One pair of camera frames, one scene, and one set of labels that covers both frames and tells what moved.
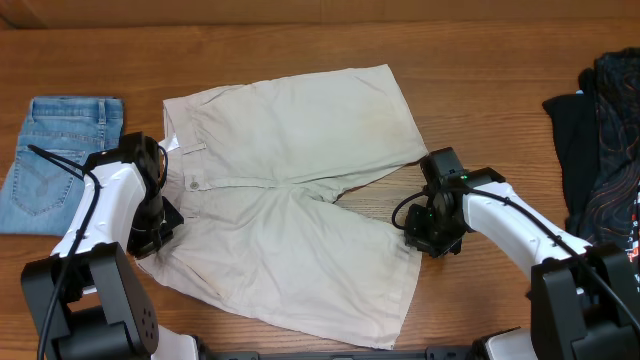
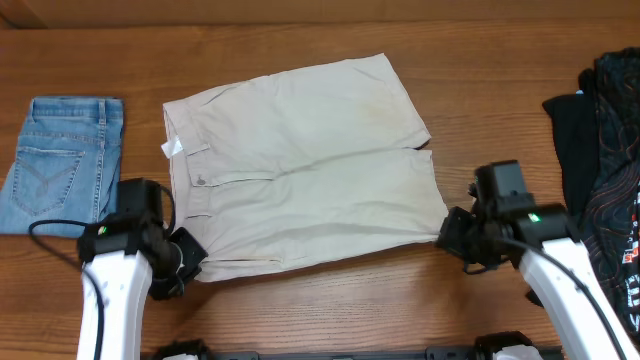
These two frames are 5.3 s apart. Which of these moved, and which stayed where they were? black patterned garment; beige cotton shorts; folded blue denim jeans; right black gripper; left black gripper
Moved: right black gripper; left black gripper; beige cotton shorts
Stayed: black patterned garment; folded blue denim jeans
